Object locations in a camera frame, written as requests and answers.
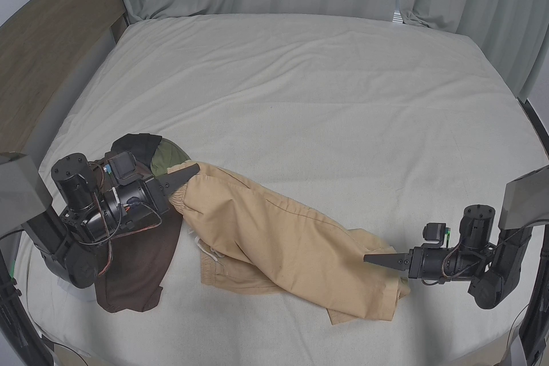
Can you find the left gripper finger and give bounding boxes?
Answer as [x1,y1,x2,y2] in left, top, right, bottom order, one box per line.
[160,163,201,202]

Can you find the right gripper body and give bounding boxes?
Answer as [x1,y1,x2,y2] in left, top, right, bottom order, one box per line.
[408,247,465,283]

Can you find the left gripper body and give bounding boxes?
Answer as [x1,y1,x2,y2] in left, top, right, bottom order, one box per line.
[83,176,171,246]

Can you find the beige shorts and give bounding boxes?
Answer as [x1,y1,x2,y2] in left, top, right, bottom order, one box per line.
[168,162,411,327]

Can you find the bed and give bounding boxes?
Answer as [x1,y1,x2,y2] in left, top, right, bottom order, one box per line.
[0,0,549,366]

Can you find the green garment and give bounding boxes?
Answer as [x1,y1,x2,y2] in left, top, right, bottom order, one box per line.
[149,140,191,178]

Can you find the black garment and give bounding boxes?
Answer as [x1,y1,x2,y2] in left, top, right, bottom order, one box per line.
[111,134,163,168]

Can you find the brown shorts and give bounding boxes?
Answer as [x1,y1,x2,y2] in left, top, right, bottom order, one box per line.
[92,158,186,313]

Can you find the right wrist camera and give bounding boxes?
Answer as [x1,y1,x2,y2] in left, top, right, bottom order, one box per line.
[421,222,451,248]

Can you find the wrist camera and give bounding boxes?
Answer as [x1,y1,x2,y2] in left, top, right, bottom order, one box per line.
[105,151,143,187]
[421,222,451,248]

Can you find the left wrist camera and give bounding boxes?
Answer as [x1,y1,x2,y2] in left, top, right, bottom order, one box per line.
[105,151,143,187]

